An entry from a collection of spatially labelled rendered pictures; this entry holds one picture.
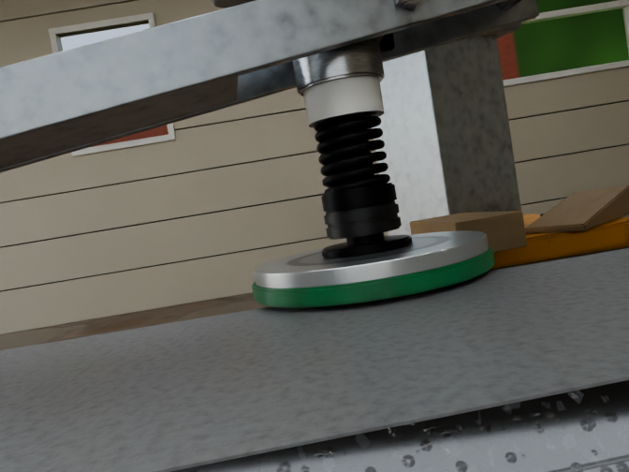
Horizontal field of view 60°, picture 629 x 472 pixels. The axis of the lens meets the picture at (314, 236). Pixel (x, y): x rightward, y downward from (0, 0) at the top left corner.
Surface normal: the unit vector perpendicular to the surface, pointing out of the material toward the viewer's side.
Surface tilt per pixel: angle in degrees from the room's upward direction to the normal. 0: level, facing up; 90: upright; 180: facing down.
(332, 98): 90
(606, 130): 90
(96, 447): 0
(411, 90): 90
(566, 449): 45
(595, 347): 0
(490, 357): 0
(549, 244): 90
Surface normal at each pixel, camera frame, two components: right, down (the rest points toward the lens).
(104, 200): 0.03, 0.05
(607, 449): -0.05, -0.67
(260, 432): -0.16, -0.99
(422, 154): -0.85, 0.17
